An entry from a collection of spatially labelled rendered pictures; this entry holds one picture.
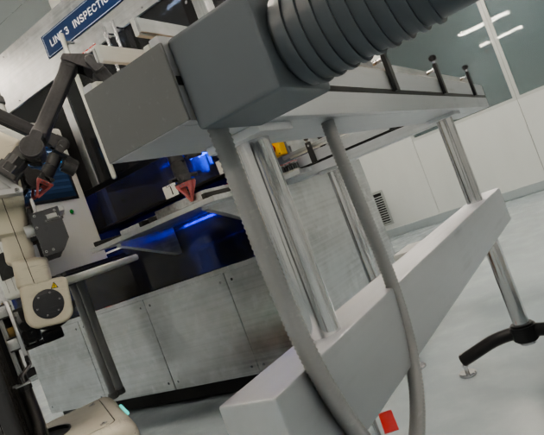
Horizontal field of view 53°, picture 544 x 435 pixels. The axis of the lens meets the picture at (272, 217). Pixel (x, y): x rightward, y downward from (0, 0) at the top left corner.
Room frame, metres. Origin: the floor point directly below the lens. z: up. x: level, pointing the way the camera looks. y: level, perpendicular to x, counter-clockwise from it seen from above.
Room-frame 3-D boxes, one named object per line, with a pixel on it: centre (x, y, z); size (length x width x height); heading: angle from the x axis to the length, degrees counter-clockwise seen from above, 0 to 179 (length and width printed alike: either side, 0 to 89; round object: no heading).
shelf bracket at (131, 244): (2.43, 0.56, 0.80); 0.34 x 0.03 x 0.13; 148
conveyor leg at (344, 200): (2.29, -0.31, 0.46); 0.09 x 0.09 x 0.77; 58
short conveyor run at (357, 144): (2.21, -0.43, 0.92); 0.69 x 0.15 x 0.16; 58
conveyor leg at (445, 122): (1.72, -0.62, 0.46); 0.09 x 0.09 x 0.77; 58
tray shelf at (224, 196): (2.31, 0.34, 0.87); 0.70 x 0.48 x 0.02; 58
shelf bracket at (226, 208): (2.16, 0.13, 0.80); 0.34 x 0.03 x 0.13; 148
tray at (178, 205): (2.18, 0.22, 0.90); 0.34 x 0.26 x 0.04; 147
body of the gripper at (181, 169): (1.99, 0.25, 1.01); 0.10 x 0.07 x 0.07; 149
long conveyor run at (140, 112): (1.38, -0.41, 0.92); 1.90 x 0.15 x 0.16; 148
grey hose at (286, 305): (0.75, -0.06, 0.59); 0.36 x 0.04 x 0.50; 148
